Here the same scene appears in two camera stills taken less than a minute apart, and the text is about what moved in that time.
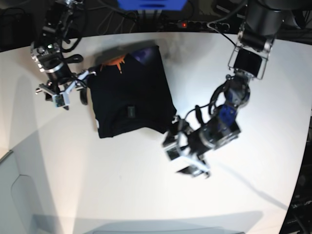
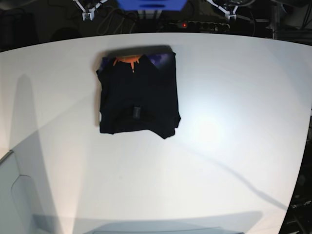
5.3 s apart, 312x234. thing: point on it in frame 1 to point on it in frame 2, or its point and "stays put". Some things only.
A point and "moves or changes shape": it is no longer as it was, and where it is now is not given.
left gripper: (83, 92) to (88, 7)
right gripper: (185, 146) to (229, 10)
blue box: (151, 5) stays put
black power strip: (201, 25) stays put
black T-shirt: (130, 92) moves or changes shape
